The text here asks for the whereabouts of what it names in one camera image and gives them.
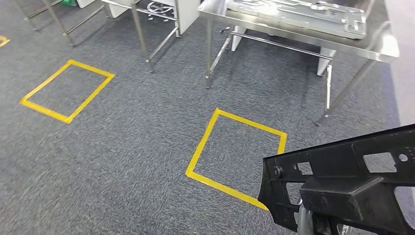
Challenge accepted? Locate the black plastic car frame part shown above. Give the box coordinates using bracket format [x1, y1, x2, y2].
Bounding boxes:
[258, 124, 415, 235]

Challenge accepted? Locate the steel workbench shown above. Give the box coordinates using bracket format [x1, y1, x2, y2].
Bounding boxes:
[198, 0, 400, 127]

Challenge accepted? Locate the grey stamped metal panel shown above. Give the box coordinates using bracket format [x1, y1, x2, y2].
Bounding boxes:
[226, 0, 368, 40]

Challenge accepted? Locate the coiled cable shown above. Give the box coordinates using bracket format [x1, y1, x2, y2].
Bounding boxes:
[146, 0, 176, 23]

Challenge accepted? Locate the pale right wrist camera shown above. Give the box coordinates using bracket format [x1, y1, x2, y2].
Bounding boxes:
[336, 223, 379, 235]

